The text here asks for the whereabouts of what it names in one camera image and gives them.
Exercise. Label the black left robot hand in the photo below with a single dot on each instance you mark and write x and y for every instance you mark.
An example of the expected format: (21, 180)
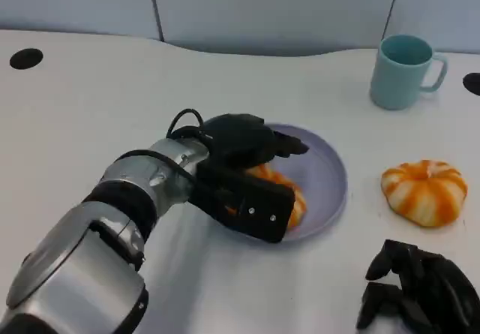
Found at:
(240, 139)

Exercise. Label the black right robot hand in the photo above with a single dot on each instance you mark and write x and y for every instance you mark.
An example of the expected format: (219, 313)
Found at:
(431, 292)

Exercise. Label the long orange white bread roll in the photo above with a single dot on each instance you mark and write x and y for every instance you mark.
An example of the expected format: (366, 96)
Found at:
(279, 179)

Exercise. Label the lilac plate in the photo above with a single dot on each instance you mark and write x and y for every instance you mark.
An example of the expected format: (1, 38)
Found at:
(318, 169)

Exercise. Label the round orange white bread roll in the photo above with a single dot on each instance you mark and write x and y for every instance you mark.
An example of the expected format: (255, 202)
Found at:
(423, 193)

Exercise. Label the pale green mug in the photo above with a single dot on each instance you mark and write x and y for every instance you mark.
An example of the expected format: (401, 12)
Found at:
(397, 79)

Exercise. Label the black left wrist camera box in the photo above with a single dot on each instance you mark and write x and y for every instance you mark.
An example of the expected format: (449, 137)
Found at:
(255, 206)

